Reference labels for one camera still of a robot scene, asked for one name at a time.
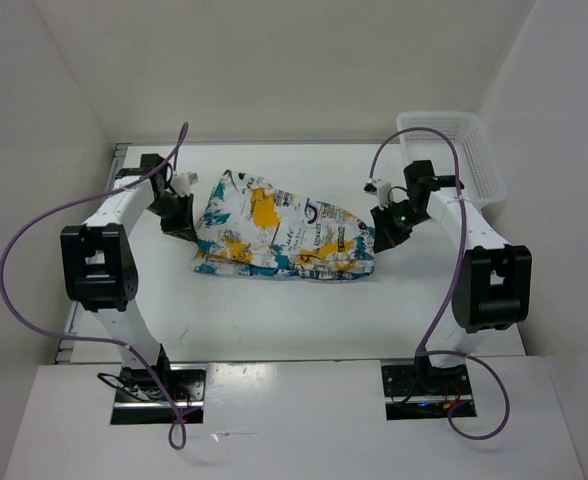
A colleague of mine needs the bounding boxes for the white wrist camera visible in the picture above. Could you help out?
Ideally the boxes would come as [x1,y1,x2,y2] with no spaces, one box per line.
[363,179,392,210]
[169,172,199,196]

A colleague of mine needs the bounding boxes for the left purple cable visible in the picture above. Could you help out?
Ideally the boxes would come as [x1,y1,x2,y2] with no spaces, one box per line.
[0,121,191,448]

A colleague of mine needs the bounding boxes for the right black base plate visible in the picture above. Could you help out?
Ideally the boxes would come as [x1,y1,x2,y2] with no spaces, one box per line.
[380,359,477,421]

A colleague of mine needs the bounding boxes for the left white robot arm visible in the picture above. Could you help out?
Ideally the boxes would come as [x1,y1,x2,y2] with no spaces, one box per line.
[60,154,197,400]

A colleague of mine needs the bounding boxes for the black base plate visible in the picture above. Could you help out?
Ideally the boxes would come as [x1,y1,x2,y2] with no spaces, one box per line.
[380,359,477,421]
[97,365,206,426]

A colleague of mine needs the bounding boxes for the white plastic mesh basket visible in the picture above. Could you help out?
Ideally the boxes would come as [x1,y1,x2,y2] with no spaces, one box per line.
[396,111,507,209]

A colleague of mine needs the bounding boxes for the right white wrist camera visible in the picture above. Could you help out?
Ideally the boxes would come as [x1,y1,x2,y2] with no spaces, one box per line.
[363,179,392,210]

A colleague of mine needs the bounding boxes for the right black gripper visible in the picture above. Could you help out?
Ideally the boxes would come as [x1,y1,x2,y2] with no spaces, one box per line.
[372,199,432,252]

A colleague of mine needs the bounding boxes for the colourful printed shorts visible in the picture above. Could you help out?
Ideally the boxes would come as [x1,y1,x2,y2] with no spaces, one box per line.
[192,170,375,281]

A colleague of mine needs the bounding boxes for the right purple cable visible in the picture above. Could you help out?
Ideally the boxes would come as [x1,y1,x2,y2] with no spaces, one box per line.
[366,127,513,440]

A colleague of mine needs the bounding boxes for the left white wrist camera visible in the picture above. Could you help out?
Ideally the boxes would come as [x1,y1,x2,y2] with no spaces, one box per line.
[169,172,199,196]

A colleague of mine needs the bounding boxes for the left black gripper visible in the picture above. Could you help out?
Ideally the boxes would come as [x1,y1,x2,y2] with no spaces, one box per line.
[145,192,197,243]

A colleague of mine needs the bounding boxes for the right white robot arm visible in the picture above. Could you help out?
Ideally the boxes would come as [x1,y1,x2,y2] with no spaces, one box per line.
[364,160,532,393]

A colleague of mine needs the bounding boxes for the purple cable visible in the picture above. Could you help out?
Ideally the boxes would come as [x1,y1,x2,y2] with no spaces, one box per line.
[0,121,191,448]
[366,127,513,440]

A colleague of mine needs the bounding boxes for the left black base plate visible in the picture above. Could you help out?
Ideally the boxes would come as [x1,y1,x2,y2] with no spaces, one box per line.
[97,365,206,426]

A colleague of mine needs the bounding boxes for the aluminium table edge rail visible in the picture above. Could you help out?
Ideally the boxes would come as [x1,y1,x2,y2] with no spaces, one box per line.
[53,142,130,364]

